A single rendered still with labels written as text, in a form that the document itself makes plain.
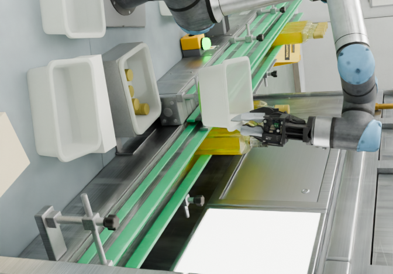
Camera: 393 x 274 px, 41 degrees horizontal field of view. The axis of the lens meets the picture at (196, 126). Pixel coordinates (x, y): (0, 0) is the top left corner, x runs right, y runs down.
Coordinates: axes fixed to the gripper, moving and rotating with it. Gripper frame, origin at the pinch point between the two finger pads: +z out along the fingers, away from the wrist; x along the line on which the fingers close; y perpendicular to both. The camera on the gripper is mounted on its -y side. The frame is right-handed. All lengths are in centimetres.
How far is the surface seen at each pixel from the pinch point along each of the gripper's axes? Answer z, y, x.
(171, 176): 13.9, 10.3, 13.7
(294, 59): 53, -365, 19
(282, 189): -9.9, -15.4, 22.2
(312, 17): 79, -624, -15
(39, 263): 9, 70, 8
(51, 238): 23, 48, 16
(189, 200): 10.9, 4.7, 21.7
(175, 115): 23.7, -15.1, 3.4
